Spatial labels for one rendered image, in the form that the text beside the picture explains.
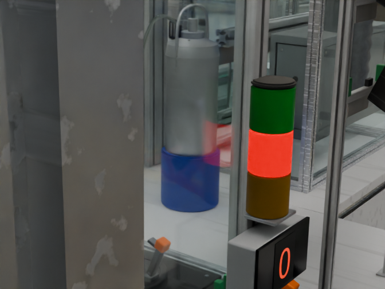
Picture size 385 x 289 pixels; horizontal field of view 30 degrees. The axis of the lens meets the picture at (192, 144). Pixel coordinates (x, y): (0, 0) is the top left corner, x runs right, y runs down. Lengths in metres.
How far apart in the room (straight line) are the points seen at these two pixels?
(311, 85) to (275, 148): 1.18
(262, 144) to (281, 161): 0.03
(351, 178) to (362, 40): 0.41
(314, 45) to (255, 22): 1.17
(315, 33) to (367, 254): 0.60
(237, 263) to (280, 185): 0.10
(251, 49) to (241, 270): 0.24
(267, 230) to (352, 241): 0.94
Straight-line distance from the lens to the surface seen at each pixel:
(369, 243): 1.77
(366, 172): 2.27
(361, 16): 1.25
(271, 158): 0.79
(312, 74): 1.96
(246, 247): 0.80
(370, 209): 2.24
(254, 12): 0.78
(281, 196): 0.81
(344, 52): 1.18
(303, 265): 0.91
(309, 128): 1.99
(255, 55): 0.79
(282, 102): 0.78
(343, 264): 1.66
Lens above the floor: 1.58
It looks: 17 degrees down
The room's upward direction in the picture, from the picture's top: 1 degrees clockwise
